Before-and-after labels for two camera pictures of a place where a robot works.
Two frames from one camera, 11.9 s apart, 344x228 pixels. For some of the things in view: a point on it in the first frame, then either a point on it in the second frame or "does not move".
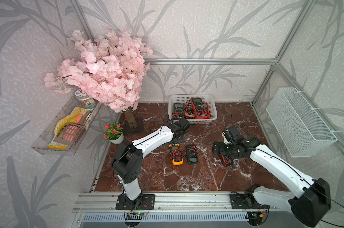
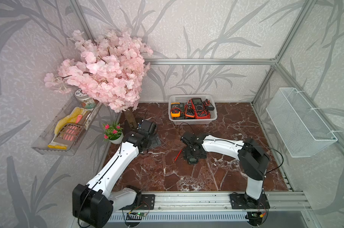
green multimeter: [178, 110] does not move
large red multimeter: [200, 112] does not move
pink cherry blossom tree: [112, 67] does not move
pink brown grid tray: [68, 133] does not move
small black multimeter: [225, 159] -> [209, 108]
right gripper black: [220, 148] -> [185, 153]
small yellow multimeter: [176, 156] -> [175, 110]
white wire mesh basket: [301, 131] does not move
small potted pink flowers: [113, 133] does not move
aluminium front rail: [168, 202] does not move
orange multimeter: [189, 112] does not move
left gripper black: [181, 138] -> [154, 142]
